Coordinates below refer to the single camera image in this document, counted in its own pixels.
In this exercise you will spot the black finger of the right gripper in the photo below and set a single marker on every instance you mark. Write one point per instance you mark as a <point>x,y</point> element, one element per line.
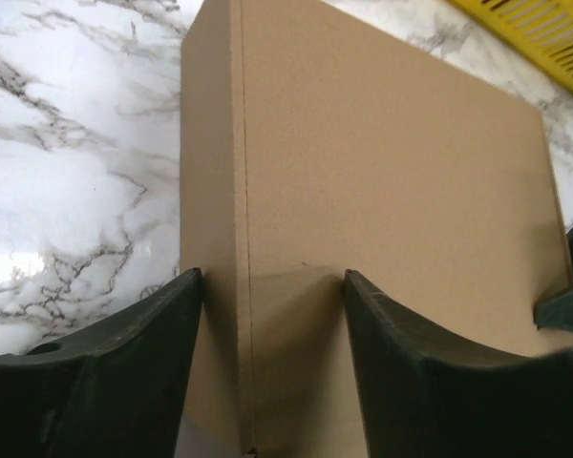
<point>556,312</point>

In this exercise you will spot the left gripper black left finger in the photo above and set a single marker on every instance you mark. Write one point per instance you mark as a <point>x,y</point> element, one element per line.
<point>113,389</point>

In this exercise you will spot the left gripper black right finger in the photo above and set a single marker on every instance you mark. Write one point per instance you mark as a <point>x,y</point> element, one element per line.
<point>425,391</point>

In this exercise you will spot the brown cardboard box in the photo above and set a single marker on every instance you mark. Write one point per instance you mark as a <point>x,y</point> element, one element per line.
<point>312,143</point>

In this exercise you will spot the yellow plastic basket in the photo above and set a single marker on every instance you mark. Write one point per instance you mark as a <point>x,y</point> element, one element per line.
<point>540,30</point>

